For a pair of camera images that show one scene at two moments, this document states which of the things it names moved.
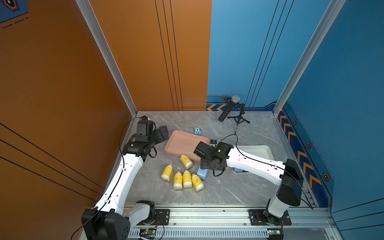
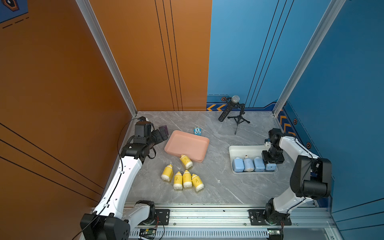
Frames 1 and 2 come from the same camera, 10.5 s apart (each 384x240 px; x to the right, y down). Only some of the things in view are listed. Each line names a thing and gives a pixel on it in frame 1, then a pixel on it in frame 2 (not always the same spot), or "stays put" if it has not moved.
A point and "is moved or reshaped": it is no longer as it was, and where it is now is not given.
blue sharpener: (202, 173) is moved or reshaped
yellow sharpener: (186, 162) stays put
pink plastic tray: (181, 143) stays put
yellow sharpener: (187, 179) stays put
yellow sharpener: (197, 182) stays put
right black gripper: (203, 166) -> (278, 160)
